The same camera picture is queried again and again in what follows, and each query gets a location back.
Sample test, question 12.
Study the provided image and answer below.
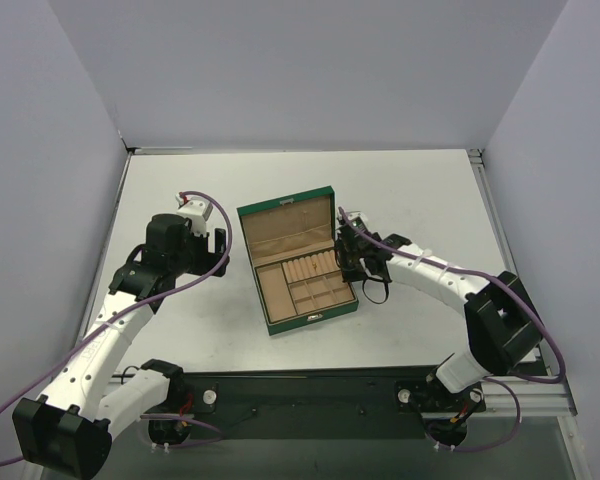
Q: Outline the green jewelry box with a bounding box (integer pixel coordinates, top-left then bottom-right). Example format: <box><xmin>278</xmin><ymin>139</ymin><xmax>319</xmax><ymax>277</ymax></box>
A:
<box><xmin>237</xmin><ymin>186</ymin><xmax>359</xmax><ymax>336</ymax></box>

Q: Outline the green tray with compartments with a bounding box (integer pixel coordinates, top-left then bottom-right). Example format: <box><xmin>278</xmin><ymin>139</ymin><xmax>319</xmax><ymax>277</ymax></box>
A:
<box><xmin>255</xmin><ymin>249</ymin><xmax>359</xmax><ymax>327</ymax></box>

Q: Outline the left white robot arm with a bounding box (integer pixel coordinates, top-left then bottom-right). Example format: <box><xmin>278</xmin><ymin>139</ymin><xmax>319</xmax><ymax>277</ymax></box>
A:
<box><xmin>12</xmin><ymin>214</ymin><xmax>233</xmax><ymax>479</ymax></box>

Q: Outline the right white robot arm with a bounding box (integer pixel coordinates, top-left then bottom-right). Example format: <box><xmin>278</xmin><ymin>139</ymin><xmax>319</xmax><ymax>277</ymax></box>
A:
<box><xmin>336</xmin><ymin>217</ymin><xmax>543</xmax><ymax>394</ymax></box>

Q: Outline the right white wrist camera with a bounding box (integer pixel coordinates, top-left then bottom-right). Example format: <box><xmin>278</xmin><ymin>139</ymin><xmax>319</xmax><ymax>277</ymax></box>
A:
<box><xmin>339</xmin><ymin>210</ymin><xmax>368</xmax><ymax>229</ymax></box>

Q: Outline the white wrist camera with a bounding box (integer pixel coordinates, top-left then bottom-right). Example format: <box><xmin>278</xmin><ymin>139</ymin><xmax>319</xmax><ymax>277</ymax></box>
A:
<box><xmin>176</xmin><ymin>193</ymin><xmax>213</xmax><ymax>237</ymax></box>
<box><xmin>339</xmin><ymin>210</ymin><xmax>368</xmax><ymax>229</ymax></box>

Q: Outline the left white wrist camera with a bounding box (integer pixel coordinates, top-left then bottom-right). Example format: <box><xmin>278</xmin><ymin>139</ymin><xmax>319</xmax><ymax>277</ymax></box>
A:
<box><xmin>176</xmin><ymin>193</ymin><xmax>213</xmax><ymax>237</ymax></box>

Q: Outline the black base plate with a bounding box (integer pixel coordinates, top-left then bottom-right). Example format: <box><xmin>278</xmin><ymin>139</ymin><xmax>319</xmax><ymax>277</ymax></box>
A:
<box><xmin>104</xmin><ymin>364</ymin><xmax>486</xmax><ymax>441</ymax></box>

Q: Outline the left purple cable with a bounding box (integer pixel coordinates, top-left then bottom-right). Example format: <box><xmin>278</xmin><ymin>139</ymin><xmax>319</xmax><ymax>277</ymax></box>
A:
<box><xmin>0</xmin><ymin>188</ymin><xmax>233</xmax><ymax>466</ymax></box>

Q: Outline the purple cable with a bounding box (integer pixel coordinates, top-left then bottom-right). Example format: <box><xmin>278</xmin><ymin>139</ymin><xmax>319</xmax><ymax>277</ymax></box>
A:
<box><xmin>337</xmin><ymin>205</ymin><xmax>566</xmax><ymax>454</ymax></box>
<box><xmin>0</xmin><ymin>188</ymin><xmax>233</xmax><ymax>466</ymax></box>

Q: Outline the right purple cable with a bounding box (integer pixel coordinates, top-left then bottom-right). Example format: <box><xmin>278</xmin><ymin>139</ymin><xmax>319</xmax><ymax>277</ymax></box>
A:
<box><xmin>337</xmin><ymin>205</ymin><xmax>566</xmax><ymax>454</ymax></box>

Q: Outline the aluminium frame rail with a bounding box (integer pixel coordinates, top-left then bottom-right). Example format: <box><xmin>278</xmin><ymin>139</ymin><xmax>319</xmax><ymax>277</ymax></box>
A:
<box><xmin>467</xmin><ymin>149</ymin><xmax>575</xmax><ymax>417</ymax></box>

